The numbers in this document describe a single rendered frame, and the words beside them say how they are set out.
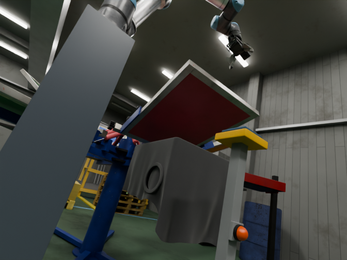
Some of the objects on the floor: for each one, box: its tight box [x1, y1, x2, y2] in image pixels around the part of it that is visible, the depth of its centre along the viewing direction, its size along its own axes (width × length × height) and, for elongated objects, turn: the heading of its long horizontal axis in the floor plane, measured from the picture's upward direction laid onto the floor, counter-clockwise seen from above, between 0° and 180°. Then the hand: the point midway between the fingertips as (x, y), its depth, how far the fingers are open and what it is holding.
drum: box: [239, 201, 282, 260], centre depth 324 cm, size 64×64×96 cm
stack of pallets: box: [92, 173, 147, 217], centre depth 478 cm, size 113×78×80 cm
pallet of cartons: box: [65, 181, 81, 210], centre depth 374 cm, size 130×94×45 cm
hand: (241, 62), depth 101 cm, fingers open, 14 cm apart
